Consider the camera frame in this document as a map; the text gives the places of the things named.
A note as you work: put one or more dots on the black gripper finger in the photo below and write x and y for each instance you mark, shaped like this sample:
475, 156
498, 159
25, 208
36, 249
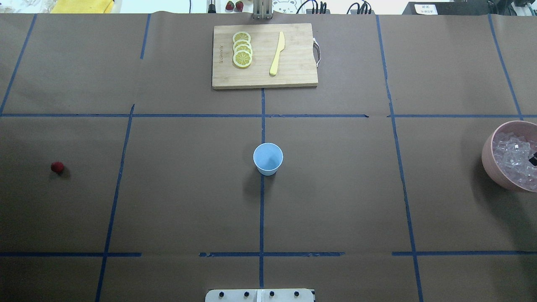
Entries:
533, 159

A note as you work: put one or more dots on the spare strawberry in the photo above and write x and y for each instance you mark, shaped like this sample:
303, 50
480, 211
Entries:
230, 6
239, 5

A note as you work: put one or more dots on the aluminium frame post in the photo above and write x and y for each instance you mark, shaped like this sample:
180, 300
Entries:
263, 9

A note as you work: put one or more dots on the spare strawberry left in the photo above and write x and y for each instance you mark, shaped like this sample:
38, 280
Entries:
230, 6

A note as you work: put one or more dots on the lemon slice nearest board edge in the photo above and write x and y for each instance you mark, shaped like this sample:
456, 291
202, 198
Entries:
241, 36

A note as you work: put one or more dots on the pink bowl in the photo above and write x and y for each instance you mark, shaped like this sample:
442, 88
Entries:
519, 128

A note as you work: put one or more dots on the light blue paper cup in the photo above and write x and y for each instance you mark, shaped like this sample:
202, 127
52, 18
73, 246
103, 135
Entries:
267, 158

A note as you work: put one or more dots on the red strawberry on table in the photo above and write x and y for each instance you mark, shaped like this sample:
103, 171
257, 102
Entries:
57, 167

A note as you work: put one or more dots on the yellow plastic knife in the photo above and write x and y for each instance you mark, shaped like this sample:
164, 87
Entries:
275, 62

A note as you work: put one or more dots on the spare strawberry right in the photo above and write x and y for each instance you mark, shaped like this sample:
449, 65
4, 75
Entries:
239, 5

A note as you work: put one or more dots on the lemon slice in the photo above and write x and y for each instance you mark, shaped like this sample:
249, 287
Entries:
243, 48
241, 42

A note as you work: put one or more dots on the yellow cloth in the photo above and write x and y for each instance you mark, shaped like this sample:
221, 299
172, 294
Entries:
83, 6

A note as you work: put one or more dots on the clear ice cubes pile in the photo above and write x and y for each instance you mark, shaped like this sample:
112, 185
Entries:
512, 153

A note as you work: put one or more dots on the lemon slice nearest board centre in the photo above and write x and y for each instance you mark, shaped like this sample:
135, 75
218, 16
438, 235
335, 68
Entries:
242, 59

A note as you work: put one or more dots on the bamboo cutting board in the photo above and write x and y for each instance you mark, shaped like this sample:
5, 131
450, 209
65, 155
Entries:
297, 65

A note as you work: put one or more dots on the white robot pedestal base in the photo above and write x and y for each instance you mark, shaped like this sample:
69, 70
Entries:
261, 295

